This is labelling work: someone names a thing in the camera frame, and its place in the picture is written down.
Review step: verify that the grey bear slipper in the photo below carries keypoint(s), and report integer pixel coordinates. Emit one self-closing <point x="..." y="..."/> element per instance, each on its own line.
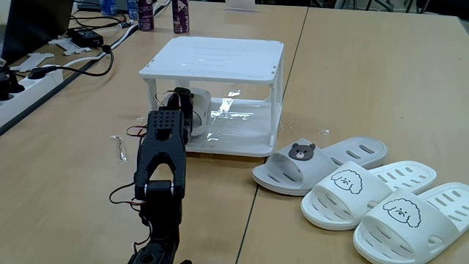
<point x="322" y="166"/>
<point x="203" y="106"/>

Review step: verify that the white dog slipper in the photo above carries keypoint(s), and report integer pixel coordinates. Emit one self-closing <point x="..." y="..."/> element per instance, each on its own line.
<point x="370" y="201"/>
<point x="425" y="238"/>

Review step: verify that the white two-shelf shoe rack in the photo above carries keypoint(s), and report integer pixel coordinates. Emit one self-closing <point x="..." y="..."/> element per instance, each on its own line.
<point x="220" y="58"/>

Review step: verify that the purple drink can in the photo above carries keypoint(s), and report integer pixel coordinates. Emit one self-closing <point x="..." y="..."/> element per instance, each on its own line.
<point x="145" y="16"/>
<point x="180" y="18"/>

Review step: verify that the blue drink can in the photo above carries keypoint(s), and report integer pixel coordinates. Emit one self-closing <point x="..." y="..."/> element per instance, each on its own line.
<point x="132" y="9"/>
<point x="108" y="7"/>

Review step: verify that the white box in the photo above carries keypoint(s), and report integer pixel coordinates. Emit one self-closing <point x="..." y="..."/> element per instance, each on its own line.
<point x="240" y="4"/>

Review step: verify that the black power adapter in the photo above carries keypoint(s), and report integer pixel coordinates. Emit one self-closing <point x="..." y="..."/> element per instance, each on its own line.
<point x="85" y="36"/>

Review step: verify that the white plastic part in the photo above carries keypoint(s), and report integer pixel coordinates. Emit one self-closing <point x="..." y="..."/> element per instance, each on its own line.
<point x="31" y="60"/>
<point x="67" y="44"/>

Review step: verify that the clear tape scrap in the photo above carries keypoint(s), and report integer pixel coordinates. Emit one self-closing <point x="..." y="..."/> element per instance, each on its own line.
<point x="324" y="131"/>

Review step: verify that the white power strip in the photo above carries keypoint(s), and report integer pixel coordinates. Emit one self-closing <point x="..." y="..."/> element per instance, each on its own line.
<point x="25" y="95"/>

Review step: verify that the black laptop screen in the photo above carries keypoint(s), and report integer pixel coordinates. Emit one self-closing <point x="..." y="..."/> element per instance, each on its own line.
<point x="33" y="25"/>

